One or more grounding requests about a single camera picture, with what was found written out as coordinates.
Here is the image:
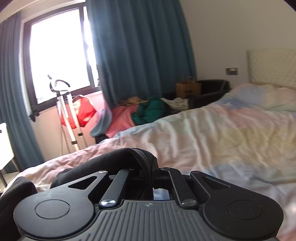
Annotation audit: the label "white garment steamer stand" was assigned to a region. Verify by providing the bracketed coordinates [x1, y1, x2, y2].
[47, 74, 87, 156]

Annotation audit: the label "light blue cloth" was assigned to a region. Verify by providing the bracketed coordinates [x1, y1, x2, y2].
[90, 108, 112, 137]

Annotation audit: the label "tan cloth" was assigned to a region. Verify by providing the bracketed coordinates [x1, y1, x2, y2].
[120, 96, 148, 107]

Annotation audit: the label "white chair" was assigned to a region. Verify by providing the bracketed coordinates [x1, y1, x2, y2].
[0, 122, 20, 188]

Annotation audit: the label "bed with pastel sheet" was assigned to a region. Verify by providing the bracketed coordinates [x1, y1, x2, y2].
[5, 100, 296, 241]

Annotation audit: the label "blue curtain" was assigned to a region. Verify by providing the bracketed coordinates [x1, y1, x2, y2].
[86, 0, 197, 109]
[0, 17, 45, 166]

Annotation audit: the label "black pants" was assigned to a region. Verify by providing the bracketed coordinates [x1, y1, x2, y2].
[0, 148, 160, 241]

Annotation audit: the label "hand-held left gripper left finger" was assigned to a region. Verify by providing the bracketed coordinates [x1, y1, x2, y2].
[68, 169, 130, 207]

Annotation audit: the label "green cloth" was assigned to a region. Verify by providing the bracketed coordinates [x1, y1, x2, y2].
[132, 97, 171, 126]

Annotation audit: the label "cream quilted headboard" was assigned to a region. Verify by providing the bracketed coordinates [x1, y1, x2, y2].
[246, 47, 296, 88]

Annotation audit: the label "black armchair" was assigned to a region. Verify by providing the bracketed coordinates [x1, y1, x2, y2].
[162, 79, 232, 109]

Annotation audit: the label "brown paper bag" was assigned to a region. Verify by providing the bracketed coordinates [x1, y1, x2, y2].
[176, 76, 202, 99]

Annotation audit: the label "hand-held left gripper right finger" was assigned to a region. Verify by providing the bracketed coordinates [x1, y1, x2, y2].
[161, 167, 232, 207]

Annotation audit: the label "white cloth bag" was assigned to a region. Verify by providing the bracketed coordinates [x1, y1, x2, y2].
[161, 97, 189, 110]

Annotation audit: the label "pastel pillow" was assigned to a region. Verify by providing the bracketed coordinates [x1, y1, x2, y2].
[228, 83, 296, 113]

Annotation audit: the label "red garment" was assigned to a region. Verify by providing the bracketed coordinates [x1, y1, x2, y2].
[60, 95, 97, 129]

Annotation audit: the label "dark framed window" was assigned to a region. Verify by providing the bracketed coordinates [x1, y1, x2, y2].
[22, 2, 103, 109]

